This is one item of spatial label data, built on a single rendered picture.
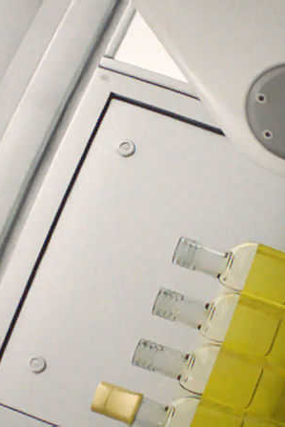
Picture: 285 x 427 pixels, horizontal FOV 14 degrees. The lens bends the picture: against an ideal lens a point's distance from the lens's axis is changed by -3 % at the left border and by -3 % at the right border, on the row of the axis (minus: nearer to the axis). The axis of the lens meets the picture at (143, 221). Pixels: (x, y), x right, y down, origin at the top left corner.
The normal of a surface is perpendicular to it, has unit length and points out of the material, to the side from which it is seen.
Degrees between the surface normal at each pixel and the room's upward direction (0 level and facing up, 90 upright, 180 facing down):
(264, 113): 89
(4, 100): 90
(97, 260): 90
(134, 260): 91
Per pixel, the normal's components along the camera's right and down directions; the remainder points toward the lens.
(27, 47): 0.04, -0.40
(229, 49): -0.27, 0.46
